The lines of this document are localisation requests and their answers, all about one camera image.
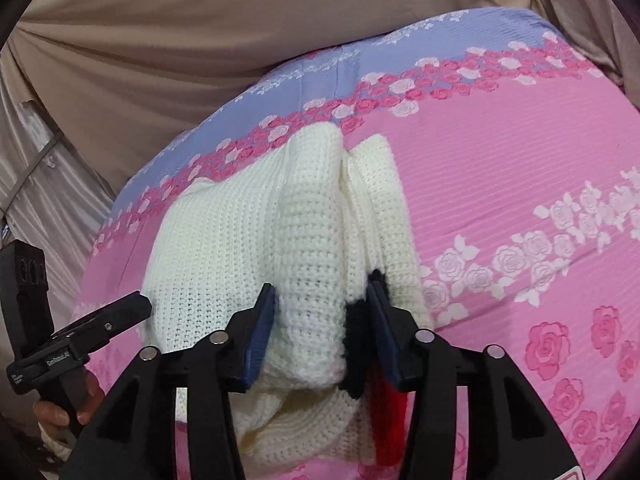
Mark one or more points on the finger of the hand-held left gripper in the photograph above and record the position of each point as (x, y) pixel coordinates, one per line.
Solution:
(110, 322)

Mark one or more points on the pink floral bedsheet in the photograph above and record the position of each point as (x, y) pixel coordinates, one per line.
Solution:
(500, 160)

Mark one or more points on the white red black knit sweater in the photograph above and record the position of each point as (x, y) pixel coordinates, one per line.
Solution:
(300, 240)

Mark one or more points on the silver grey curtain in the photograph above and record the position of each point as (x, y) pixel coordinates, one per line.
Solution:
(60, 190)

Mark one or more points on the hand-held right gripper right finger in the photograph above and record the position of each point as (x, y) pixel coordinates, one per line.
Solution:
(385, 335)

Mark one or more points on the beige curtain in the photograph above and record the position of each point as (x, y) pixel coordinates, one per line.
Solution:
(200, 35)

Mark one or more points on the person's left hand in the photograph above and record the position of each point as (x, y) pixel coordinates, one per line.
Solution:
(52, 412)

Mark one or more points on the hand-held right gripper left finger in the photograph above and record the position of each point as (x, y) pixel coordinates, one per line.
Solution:
(260, 332)

